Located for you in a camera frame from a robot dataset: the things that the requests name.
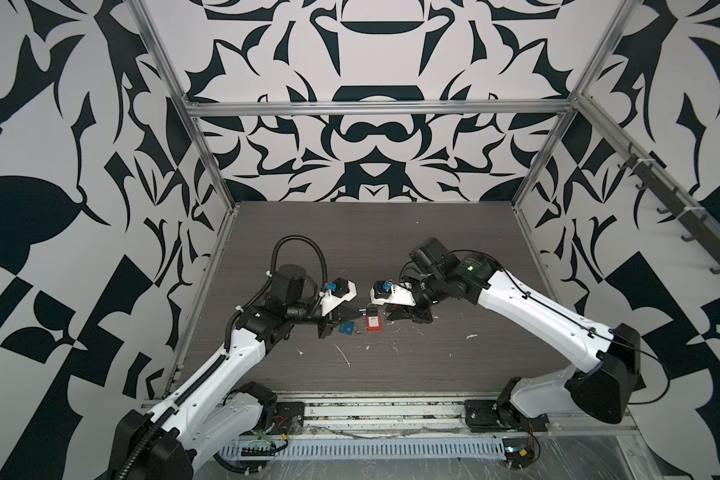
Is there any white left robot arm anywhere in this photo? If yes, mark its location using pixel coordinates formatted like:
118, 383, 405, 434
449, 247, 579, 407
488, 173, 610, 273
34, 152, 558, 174
102, 264, 362, 479

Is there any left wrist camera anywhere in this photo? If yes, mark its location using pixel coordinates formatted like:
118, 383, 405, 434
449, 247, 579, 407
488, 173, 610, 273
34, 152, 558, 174
320, 278, 357, 316

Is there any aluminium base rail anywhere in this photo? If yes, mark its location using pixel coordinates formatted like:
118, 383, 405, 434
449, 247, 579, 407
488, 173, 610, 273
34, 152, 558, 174
278, 392, 639, 438

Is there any black corrugated cable conduit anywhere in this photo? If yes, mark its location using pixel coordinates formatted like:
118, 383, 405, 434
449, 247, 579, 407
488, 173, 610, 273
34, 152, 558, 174
116, 234, 329, 480

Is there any white slotted cable duct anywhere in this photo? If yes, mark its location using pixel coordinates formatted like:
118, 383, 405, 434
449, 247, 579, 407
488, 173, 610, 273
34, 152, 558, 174
219, 437, 506, 461

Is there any blue padlock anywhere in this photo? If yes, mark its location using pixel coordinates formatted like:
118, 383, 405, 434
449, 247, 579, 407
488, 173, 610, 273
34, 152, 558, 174
339, 321, 355, 336

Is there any red padlock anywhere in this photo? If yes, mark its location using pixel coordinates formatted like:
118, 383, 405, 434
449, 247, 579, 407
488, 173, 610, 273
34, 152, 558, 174
366, 315, 382, 332

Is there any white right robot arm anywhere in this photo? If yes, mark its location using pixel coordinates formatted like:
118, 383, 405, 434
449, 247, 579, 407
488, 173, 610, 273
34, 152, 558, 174
370, 237, 641, 431

